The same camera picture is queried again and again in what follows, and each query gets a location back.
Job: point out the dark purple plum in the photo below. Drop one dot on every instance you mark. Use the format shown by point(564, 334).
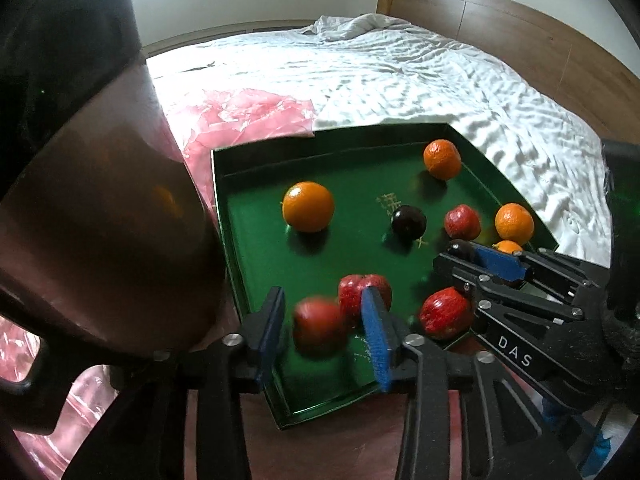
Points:
point(457, 247)
point(409, 222)

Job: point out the small red fruit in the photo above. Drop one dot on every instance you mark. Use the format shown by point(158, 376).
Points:
point(462, 221)
point(317, 330)
point(350, 295)
point(442, 312)

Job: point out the black and brown juicer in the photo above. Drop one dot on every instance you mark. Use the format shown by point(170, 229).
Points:
point(100, 210)

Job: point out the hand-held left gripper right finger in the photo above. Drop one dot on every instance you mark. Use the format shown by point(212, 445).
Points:
point(375, 340)

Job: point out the wooden headboard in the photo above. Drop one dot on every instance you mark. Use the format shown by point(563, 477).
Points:
point(500, 15)

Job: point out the crumpled white blanket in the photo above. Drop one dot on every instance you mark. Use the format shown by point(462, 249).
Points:
point(360, 25)

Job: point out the white bed sheet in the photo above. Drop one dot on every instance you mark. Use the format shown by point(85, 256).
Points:
point(400, 80)

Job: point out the green cardboard tray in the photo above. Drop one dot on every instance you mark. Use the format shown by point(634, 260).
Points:
point(350, 175)

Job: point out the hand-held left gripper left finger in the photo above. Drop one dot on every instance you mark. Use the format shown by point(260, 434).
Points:
point(270, 330)

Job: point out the orange mandarin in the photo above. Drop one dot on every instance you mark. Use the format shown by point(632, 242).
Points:
point(308, 206)
point(514, 223)
point(442, 159)
point(507, 246)

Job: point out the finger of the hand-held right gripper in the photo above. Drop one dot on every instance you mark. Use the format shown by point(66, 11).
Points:
point(500, 262)
point(462, 272)

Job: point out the pink plastic sheet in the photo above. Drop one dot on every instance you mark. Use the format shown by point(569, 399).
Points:
point(240, 115)

